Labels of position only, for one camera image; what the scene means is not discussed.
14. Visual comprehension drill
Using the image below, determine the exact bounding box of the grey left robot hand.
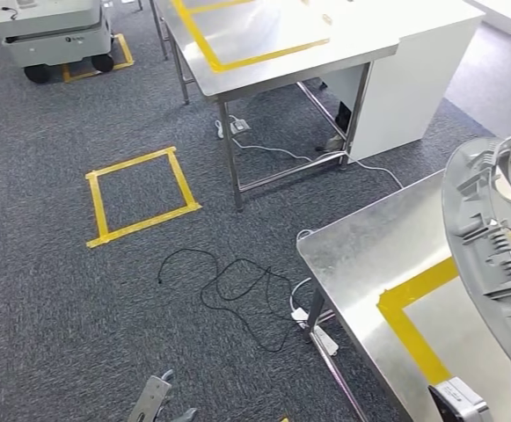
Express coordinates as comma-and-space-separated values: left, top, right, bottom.
170, 406, 199, 422

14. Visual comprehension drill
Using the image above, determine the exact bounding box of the grey plastic wheel cover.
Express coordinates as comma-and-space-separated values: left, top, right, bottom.
441, 130, 511, 390

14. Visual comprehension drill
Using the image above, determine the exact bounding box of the steel workbench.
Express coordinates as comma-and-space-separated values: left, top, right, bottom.
295, 169, 511, 422

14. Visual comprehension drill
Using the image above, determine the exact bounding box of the white power strip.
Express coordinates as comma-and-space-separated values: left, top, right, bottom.
291, 307, 340, 358

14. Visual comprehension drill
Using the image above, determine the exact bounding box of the yellow floor tape square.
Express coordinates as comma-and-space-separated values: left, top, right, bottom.
61, 33, 135, 84
85, 145, 203, 251

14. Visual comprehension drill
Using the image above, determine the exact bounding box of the grey floor socket box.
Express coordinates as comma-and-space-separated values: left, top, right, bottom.
228, 116, 252, 136

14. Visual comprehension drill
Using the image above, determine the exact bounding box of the white desk with side panel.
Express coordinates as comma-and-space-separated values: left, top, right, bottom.
320, 0, 486, 165

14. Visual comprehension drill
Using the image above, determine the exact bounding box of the person's leg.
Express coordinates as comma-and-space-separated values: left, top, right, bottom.
324, 99, 354, 154

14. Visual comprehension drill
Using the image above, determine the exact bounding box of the yellow tape on steel table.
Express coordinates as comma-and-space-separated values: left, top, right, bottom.
170, 0, 331, 75

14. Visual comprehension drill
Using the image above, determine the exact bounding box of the steel table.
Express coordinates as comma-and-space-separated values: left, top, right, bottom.
153, 0, 400, 213
148, 0, 169, 62

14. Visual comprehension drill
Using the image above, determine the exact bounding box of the white table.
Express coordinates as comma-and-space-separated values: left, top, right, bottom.
464, 0, 511, 36

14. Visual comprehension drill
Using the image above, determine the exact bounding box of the white wheeled cart robot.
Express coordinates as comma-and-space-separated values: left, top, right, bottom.
0, 0, 115, 85

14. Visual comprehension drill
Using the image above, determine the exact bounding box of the black floor cable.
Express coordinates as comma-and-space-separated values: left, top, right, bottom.
156, 246, 301, 355

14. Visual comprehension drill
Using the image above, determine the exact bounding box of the white power strip cable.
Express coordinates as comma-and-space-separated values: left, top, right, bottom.
289, 276, 313, 316

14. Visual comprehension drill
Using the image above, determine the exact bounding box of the long white floor cable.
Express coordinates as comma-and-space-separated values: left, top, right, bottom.
214, 119, 404, 191

